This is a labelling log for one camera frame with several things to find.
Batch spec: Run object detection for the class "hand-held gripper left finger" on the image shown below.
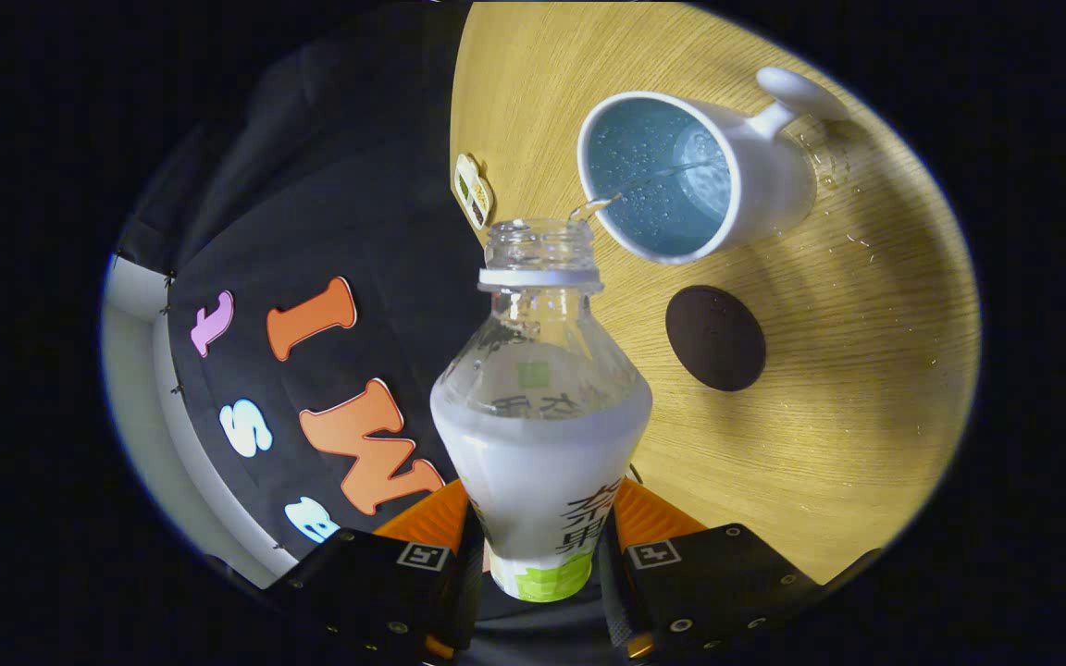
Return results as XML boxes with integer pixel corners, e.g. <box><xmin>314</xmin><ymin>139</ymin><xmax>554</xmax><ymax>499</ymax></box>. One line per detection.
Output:
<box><xmin>265</xmin><ymin>478</ymin><xmax>483</xmax><ymax>662</ymax></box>

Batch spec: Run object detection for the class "white divided condiment dish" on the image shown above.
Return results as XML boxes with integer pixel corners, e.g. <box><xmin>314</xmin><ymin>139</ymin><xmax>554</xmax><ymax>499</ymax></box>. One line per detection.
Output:
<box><xmin>453</xmin><ymin>153</ymin><xmax>495</xmax><ymax>230</ymax></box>

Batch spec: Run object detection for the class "clear juice bottle white label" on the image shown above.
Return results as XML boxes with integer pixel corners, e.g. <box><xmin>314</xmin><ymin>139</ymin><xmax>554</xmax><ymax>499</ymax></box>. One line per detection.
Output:
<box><xmin>429</xmin><ymin>218</ymin><xmax>654</xmax><ymax>604</ymax></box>

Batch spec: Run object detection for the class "wooden table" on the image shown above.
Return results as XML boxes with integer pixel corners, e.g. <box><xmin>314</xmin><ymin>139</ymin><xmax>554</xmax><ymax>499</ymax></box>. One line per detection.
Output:
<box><xmin>448</xmin><ymin>0</ymin><xmax>983</xmax><ymax>586</ymax></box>

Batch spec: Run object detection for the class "dark round coaster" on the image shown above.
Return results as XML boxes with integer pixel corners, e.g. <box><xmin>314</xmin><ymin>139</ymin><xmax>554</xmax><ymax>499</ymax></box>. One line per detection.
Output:
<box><xmin>664</xmin><ymin>285</ymin><xmax>767</xmax><ymax>392</ymax></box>

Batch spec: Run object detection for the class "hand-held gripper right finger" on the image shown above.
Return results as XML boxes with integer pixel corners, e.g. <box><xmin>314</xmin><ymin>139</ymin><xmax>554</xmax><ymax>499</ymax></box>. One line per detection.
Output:
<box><xmin>600</xmin><ymin>478</ymin><xmax>821</xmax><ymax>660</ymax></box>

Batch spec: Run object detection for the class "white cup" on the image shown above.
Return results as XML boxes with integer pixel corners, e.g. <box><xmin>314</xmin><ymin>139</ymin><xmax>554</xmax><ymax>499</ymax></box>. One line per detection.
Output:
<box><xmin>576</xmin><ymin>67</ymin><xmax>853</xmax><ymax>266</ymax></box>

